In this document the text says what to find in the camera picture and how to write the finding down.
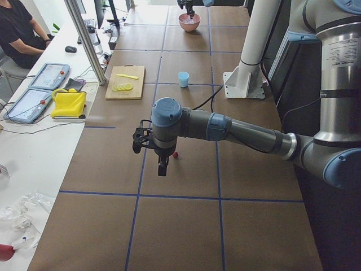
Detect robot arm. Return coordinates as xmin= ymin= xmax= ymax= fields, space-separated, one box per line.
xmin=177 ymin=0 xmax=215 ymax=19
xmin=147 ymin=1 xmax=360 ymax=190

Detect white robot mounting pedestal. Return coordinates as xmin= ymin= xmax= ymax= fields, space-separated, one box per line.
xmin=223 ymin=0 xmax=281 ymax=99

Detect seated person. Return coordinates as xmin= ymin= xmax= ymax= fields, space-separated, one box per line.
xmin=1 ymin=1 xmax=53 ymax=69

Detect black computer mouse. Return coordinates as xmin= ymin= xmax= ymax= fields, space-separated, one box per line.
xmin=65 ymin=46 xmax=77 ymax=53

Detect crumpled plastic bags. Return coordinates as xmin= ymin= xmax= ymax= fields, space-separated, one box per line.
xmin=1 ymin=192 xmax=55 ymax=250

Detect lemon slice top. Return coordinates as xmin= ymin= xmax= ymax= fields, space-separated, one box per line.
xmin=125 ymin=83 xmax=133 ymax=91

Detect grey wallet pouch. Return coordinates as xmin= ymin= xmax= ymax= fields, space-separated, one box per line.
xmin=64 ymin=78 xmax=85 ymax=91

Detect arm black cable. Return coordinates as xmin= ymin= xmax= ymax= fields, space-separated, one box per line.
xmin=191 ymin=84 xmax=322 ymax=155

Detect upper teach pendant tablet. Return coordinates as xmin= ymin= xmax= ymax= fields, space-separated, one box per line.
xmin=29 ymin=63 xmax=70 ymax=90

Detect bamboo cutting board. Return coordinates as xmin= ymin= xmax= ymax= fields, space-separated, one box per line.
xmin=105 ymin=65 xmax=145 ymax=100

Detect white power strip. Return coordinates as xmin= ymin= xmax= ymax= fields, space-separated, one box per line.
xmin=81 ymin=82 xmax=99 ymax=95

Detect yellow cloth bag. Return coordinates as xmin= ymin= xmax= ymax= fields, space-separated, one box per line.
xmin=50 ymin=88 xmax=87 ymax=119

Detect teach pendant tablet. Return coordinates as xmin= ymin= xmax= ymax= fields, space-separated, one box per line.
xmin=29 ymin=63 xmax=70 ymax=90
xmin=4 ymin=88 xmax=52 ymax=124

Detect aluminium frame post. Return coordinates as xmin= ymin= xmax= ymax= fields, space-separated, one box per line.
xmin=64 ymin=0 xmax=107 ymax=85

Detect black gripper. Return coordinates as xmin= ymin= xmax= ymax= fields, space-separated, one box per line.
xmin=155 ymin=146 xmax=175 ymax=176

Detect pink bowl of ice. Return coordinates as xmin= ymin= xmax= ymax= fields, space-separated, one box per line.
xmin=178 ymin=13 xmax=201 ymax=32

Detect clear water bottle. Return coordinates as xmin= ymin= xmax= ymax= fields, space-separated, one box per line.
xmin=87 ymin=25 xmax=103 ymax=55

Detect lower teach pendant tablet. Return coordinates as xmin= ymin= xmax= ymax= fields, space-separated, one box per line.
xmin=4 ymin=88 xmax=52 ymax=124

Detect light blue paper cup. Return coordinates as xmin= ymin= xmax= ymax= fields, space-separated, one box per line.
xmin=178 ymin=71 xmax=190 ymax=88

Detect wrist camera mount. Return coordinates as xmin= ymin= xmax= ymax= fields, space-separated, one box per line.
xmin=132 ymin=119 xmax=155 ymax=154

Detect yellow plastic knife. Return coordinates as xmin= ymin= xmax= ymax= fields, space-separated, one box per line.
xmin=116 ymin=73 xmax=139 ymax=80

